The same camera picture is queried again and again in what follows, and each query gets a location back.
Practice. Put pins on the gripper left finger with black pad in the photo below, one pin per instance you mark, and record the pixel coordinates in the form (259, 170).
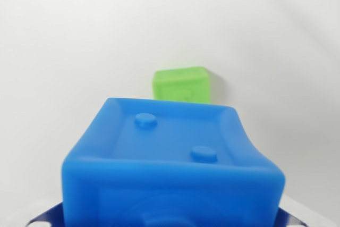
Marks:
(47, 216)

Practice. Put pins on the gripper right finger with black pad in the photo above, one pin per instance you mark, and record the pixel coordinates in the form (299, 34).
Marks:
(288, 219)

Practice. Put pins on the blue cube with number two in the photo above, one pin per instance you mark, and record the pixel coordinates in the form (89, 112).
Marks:
(170, 173)

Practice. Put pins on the green cube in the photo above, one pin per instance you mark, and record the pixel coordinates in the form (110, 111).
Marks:
(180, 84)

